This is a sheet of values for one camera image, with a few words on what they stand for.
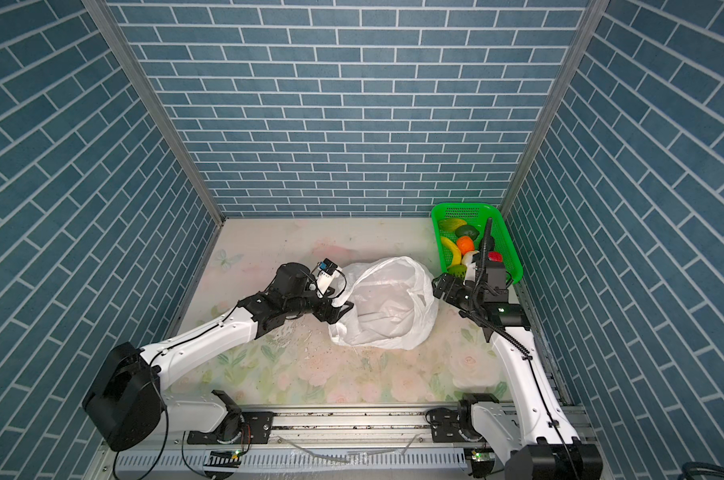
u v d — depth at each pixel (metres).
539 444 0.39
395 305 0.96
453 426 0.74
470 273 0.71
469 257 1.03
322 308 0.72
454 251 1.08
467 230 1.11
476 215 1.16
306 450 0.71
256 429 0.74
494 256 1.04
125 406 0.41
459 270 0.96
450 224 1.13
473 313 0.55
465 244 1.05
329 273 0.72
